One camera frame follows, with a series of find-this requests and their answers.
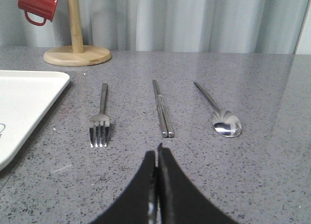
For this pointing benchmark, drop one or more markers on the stainless steel spoon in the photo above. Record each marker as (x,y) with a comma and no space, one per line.
(224,122)

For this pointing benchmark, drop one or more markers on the steel chopstick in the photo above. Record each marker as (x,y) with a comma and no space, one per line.
(163,127)
(171,133)

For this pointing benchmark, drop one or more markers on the red ribbed mug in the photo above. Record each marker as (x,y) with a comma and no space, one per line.
(42,8)

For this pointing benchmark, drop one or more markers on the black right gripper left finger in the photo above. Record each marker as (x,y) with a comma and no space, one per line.
(137,203)

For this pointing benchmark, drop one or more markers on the stainless steel fork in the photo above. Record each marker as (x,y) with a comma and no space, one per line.
(100,123)

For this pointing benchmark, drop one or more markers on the wooden mug tree stand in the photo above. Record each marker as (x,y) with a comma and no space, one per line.
(77,54)

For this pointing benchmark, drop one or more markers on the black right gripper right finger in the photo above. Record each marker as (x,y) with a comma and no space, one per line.
(180,201)

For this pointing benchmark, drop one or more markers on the grey pleated curtain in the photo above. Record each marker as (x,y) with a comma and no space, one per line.
(233,26)

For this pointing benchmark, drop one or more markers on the cream rabbit print tray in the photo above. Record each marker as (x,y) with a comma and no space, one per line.
(25,97)

